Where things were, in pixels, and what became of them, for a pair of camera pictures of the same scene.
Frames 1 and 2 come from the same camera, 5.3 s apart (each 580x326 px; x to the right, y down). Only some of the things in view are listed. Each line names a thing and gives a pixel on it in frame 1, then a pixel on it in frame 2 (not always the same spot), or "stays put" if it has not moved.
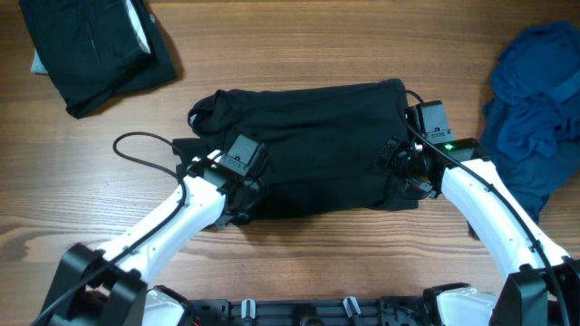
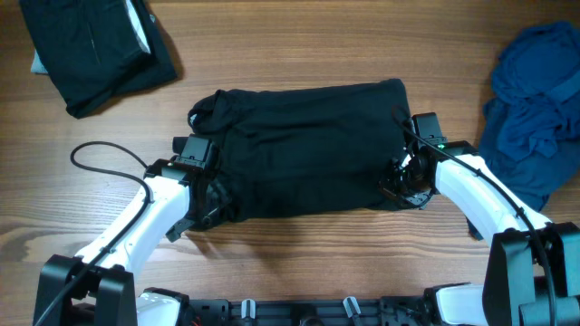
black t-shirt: [323, 141] stays put
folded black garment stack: [92, 49] stays put
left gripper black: [256, 189] → [217, 197]
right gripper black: [391, 158] → [387, 185]
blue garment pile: [530, 127] stays put
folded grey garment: [37, 65] stays put
